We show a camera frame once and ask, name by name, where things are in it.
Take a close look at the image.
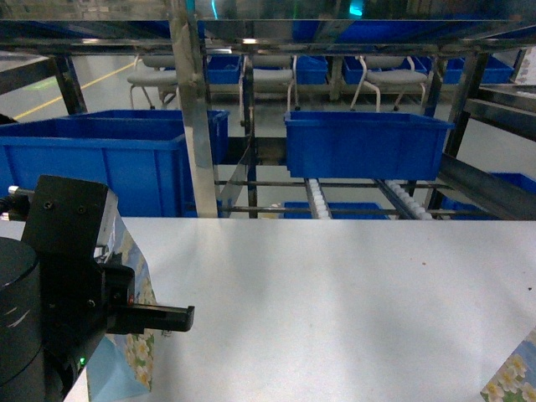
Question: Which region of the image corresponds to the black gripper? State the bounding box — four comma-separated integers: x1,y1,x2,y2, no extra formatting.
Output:
39,252,195,373

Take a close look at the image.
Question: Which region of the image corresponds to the flower gift bag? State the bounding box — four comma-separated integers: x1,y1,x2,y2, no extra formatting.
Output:
481,329,535,402
85,215,157,402

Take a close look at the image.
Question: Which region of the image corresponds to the white work table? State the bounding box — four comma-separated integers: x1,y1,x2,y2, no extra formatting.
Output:
0,216,536,402

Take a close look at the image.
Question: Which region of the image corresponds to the blue bin behind table left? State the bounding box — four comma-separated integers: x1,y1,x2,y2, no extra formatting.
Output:
0,109,230,218

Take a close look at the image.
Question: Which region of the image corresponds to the grey office chair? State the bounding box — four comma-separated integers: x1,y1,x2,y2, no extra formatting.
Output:
127,54,178,110

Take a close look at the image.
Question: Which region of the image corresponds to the blue bin on rollers centre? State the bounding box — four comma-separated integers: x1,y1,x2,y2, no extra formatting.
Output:
284,111,454,181

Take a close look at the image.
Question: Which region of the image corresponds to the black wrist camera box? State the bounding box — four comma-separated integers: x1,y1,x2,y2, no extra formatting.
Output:
22,175,118,262

